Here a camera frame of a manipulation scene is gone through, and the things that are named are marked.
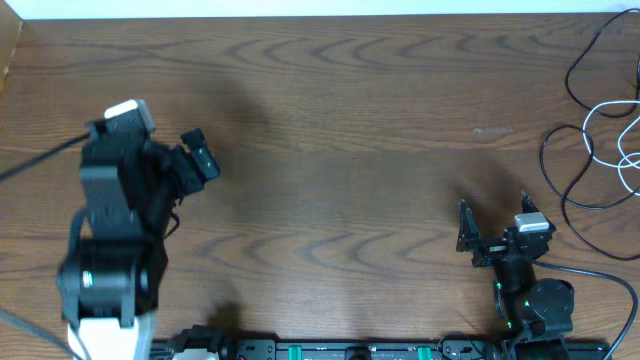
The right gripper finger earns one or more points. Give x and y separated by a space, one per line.
527 204
469 235

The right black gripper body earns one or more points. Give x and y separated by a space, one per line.
490 251

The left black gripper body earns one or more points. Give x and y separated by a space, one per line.
184 174

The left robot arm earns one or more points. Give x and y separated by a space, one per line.
110 278

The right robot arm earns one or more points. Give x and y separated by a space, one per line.
538 312

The cardboard box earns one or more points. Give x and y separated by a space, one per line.
10 30

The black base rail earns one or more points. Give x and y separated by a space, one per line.
204 342

